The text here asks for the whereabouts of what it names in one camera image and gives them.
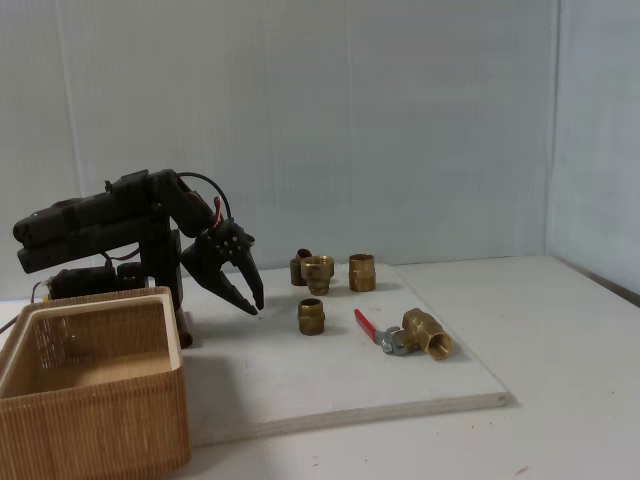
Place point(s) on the brass coupling fitting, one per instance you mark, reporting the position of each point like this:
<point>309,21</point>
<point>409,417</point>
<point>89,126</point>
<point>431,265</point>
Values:
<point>362,275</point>

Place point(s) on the white plywood board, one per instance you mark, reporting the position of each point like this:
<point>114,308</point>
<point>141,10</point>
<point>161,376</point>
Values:
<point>310,375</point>

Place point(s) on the slatted wooden box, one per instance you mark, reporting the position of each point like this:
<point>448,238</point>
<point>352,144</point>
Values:
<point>100,430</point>

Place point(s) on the brass threaded nipple fitting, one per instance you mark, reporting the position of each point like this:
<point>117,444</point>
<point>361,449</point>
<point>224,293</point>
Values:
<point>311,320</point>

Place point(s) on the brass reducer fitting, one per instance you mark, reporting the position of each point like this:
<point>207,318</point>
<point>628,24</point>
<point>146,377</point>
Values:
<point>318,272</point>

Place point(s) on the brown copper pipe piece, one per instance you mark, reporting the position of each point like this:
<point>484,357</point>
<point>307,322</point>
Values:
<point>186,332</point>

